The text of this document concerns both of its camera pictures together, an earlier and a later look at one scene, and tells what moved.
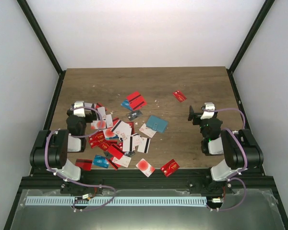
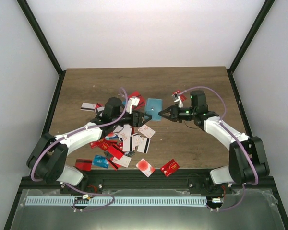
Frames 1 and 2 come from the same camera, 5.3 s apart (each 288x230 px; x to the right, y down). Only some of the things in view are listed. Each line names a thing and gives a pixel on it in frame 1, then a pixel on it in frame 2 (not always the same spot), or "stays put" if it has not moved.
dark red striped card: (85, 164) stays put
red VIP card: (170, 167) stays put
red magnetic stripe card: (136, 100) stays put
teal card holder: (157, 123) -> (154, 106)
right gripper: (192, 115) -> (174, 113)
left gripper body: (91, 119) -> (135, 123)
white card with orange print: (123, 130) stays put
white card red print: (147, 131) stays put
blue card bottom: (101, 161) stays put
